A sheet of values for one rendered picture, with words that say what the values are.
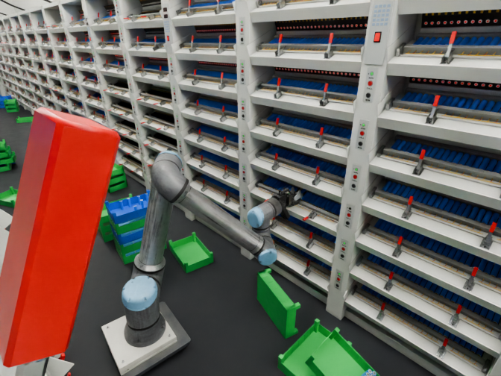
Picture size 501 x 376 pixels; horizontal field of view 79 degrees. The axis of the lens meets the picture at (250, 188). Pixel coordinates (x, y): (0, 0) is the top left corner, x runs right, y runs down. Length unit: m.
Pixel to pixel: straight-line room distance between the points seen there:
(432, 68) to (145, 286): 1.40
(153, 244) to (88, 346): 0.64
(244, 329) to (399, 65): 1.39
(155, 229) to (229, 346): 0.69
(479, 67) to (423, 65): 0.15
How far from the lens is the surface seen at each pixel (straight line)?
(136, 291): 1.50
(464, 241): 1.33
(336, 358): 1.61
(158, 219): 1.42
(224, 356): 1.67
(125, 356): 1.64
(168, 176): 1.20
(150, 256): 1.54
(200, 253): 2.23
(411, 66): 1.23
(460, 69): 1.19
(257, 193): 1.83
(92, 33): 3.49
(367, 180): 1.38
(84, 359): 1.84
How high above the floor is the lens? 1.37
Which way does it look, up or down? 26 degrees down
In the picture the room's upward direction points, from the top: straight up
